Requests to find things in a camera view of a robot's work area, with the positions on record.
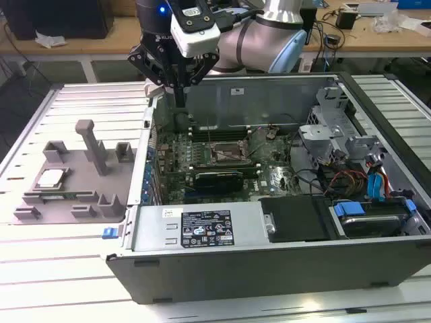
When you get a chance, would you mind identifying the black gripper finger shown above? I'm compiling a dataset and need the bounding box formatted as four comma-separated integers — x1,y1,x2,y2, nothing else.
180,50,222,108
127,43,182,108

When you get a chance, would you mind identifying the metal socket cover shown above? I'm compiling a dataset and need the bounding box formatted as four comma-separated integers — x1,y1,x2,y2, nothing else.
243,116,272,160

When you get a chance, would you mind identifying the CPU socket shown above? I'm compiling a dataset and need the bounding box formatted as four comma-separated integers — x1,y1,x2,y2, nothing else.
209,139,250,165

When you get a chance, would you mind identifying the wooden workbench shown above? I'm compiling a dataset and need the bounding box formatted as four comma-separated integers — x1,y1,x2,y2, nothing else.
0,0,431,84

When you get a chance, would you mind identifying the black cylindrical component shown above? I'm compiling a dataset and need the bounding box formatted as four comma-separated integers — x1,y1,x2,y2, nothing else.
174,112,191,132

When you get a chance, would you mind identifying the large black computer box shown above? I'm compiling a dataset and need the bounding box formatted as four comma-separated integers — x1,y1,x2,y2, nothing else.
1,0,115,40

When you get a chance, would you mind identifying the crumpled white paper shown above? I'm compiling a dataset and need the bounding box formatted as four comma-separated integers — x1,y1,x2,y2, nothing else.
34,30,67,50

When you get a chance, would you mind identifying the black graphics card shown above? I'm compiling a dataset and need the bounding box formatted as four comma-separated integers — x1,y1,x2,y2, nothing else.
163,169,246,194

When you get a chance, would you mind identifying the green motherboard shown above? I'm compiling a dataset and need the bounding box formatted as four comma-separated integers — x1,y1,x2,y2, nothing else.
150,124,306,205

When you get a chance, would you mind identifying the silver metal drive cage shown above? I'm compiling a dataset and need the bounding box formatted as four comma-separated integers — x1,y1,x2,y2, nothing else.
298,85,393,176

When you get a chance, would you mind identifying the grey plastic parts rack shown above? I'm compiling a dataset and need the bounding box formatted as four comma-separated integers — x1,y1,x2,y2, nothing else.
11,119,139,225

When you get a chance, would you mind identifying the small black cube box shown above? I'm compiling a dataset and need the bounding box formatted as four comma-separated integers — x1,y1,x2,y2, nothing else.
335,9,358,30

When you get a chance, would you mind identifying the green RAM stick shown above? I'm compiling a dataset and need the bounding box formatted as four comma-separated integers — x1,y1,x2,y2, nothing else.
39,192,96,200

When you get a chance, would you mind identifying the silver power supply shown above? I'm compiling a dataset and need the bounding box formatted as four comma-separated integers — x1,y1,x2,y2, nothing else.
129,204,270,252

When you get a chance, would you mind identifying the black plastic drive shroud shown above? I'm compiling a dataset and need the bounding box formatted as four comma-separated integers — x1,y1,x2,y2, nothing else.
261,196,333,244

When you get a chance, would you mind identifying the clear plastic bag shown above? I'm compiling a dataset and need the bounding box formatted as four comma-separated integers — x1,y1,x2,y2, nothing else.
372,9,405,34

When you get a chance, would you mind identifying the black office chair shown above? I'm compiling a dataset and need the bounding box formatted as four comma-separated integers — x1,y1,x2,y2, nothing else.
383,57,431,112

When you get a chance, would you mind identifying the open black PC case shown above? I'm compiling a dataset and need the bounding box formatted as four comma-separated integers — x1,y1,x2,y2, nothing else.
105,71,431,306

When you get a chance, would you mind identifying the blue box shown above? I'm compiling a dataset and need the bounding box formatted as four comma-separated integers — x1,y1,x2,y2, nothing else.
397,0,431,10

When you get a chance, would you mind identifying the flat white box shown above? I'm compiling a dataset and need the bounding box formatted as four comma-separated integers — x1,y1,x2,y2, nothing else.
402,16,431,38

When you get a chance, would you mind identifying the hard disk in blue carrier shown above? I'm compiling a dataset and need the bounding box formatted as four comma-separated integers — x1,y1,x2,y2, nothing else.
331,198,418,240

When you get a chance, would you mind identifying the grey case handle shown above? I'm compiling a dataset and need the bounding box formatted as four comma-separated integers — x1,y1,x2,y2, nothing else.
143,79,166,99

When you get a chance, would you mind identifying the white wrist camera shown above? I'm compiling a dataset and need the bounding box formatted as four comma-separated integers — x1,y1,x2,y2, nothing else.
170,5,222,58

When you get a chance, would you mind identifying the yellow red wire bundle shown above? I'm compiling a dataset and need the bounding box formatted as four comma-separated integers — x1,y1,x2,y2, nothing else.
322,168,368,199

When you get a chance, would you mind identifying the blue flat wire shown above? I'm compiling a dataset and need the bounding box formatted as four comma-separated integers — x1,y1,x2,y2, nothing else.
366,170,389,203

